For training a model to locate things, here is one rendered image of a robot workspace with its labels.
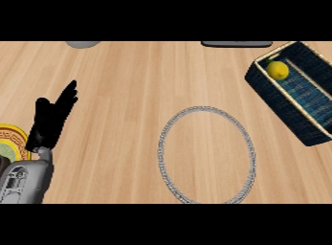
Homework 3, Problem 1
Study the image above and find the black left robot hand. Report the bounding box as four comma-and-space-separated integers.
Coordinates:
24, 79, 80, 153

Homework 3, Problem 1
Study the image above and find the yellow lemon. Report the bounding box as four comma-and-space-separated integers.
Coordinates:
266, 58, 291, 81

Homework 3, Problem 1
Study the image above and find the dark blue wicker basket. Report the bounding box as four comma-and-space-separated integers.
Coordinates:
244, 41, 332, 147

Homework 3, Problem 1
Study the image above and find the yellow patterned plate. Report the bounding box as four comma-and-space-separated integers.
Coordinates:
0, 123, 33, 205

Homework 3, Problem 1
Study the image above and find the dark grey flat appliance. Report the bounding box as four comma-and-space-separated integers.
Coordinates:
200, 41, 275, 49

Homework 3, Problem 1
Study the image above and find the grey rounded object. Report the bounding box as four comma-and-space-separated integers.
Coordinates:
64, 41, 102, 50

